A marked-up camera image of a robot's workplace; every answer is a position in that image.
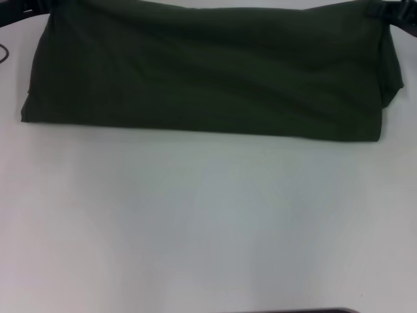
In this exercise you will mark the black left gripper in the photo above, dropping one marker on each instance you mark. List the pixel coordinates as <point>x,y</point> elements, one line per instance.
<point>23,14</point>

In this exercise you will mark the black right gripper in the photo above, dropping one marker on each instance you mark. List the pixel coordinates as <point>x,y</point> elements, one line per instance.
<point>404,11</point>

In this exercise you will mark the dark green FREE t-shirt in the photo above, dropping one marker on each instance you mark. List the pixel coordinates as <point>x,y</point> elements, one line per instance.
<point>195,71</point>

